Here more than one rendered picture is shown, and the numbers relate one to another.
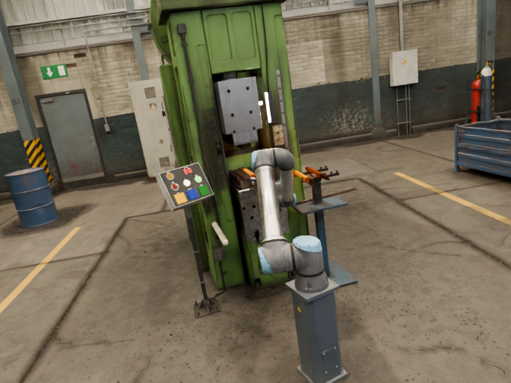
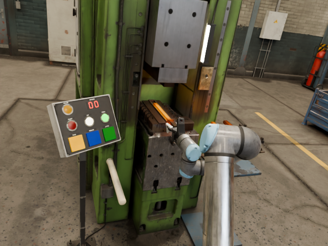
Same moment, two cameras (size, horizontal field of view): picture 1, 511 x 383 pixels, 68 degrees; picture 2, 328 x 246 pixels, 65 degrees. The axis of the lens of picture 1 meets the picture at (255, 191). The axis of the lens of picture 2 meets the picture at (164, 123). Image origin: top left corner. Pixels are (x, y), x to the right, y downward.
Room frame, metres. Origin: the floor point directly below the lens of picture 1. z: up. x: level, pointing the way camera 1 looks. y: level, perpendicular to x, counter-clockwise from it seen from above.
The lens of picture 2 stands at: (1.41, 0.30, 1.71)
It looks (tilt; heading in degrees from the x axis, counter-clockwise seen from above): 24 degrees down; 350
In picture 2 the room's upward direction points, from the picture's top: 8 degrees clockwise
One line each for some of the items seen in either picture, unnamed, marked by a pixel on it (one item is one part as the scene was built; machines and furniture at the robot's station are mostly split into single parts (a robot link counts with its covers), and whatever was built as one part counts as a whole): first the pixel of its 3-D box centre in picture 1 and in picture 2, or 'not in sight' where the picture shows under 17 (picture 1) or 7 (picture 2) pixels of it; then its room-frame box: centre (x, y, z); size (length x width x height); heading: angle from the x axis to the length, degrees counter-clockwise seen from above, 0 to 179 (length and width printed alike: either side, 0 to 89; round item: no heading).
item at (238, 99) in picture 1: (239, 104); (173, 30); (3.22, 0.03, 1.56); 0.42 x 0.39 x 0.40; 14
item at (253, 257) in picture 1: (262, 251); (152, 189); (3.23, 0.02, 0.23); 0.55 x 0.37 x 0.47; 14
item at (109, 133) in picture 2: (203, 190); (109, 133); (2.75, 0.38, 1.01); 0.07 x 0.05 x 0.07; 129
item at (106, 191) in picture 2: (218, 253); (107, 191); (3.03, 0.39, 0.36); 0.09 x 0.07 x 0.12; 104
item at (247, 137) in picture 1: (239, 135); (162, 67); (3.21, 0.07, 1.32); 0.42 x 0.20 x 0.10; 14
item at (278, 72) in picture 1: (277, 144); (196, 84); (3.45, -0.27, 1.15); 0.44 x 0.26 x 2.30; 14
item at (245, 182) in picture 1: (245, 176); (155, 114); (3.21, 0.07, 0.96); 0.42 x 0.20 x 0.09; 14
